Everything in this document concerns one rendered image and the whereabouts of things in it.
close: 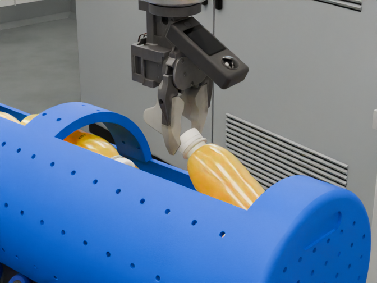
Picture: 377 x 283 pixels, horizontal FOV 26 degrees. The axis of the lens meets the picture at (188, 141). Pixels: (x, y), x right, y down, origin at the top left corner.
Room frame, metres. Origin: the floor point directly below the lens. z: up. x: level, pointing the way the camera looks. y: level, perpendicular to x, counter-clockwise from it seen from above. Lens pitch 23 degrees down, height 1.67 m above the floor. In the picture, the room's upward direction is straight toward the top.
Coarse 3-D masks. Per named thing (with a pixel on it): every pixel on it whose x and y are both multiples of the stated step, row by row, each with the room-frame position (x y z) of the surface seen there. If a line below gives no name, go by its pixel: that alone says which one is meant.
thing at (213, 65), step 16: (192, 16) 1.08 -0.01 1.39; (176, 32) 1.04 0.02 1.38; (192, 32) 1.05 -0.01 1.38; (208, 32) 1.06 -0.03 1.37; (192, 48) 1.02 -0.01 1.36; (208, 48) 1.03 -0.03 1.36; (224, 48) 1.04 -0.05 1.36; (208, 64) 1.01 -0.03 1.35; (224, 64) 1.01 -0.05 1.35; (240, 64) 1.02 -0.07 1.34; (224, 80) 0.99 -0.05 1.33; (240, 80) 1.02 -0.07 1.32
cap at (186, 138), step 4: (192, 128) 1.06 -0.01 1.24; (188, 132) 1.05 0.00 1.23; (192, 132) 1.05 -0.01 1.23; (196, 132) 1.06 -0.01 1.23; (180, 136) 1.05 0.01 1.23; (184, 136) 1.05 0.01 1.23; (188, 136) 1.05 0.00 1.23; (192, 136) 1.05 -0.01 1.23; (196, 136) 1.05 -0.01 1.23; (200, 136) 1.05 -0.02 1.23; (184, 140) 1.04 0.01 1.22; (188, 140) 1.04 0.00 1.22; (192, 140) 1.04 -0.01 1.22; (184, 144) 1.04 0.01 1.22; (188, 144) 1.04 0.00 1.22; (180, 148) 1.05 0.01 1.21; (184, 148) 1.04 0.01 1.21; (180, 152) 1.05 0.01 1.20
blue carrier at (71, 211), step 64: (0, 128) 1.12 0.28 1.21; (64, 128) 1.08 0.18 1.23; (128, 128) 1.18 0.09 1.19; (0, 192) 1.04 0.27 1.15; (64, 192) 0.98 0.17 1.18; (128, 192) 0.93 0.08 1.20; (192, 192) 0.89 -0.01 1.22; (320, 192) 0.86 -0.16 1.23; (0, 256) 1.05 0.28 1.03; (64, 256) 0.94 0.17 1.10; (128, 256) 0.87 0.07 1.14; (192, 256) 0.82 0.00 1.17; (256, 256) 0.79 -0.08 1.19; (320, 256) 0.85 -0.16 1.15
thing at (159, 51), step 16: (160, 16) 1.07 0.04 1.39; (176, 16) 1.04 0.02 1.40; (160, 32) 1.08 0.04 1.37; (144, 48) 1.06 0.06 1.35; (160, 48) 1.06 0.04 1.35; (176, 48) 1.05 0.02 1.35; (144, 64) 1.07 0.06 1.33; (160, 64) 1.05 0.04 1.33; (176, 64) 1.03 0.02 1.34; (192, 64) 1.06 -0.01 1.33; (144, 80) 1.07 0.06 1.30; (160, 80) 1.05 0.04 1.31; (176, 80) 1.03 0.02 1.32; (192, 80) 1.06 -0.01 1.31
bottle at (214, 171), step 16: (192, 144) 1.04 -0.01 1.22; (208, 144) 1.04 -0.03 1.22; (192, 160) 1.02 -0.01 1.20; (208, 160) 1.01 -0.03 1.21; (224, 160) 1.01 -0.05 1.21; (192, 176) 1.01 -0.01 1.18; (208, 176) 0.99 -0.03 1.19; (224, 176) 0.99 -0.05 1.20; (240, 176) 0.99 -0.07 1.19; (208, 192) 0.99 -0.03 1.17; (224, 192) 0.98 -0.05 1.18; (240, 192) 0.97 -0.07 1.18; (256, 192) 0.98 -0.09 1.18
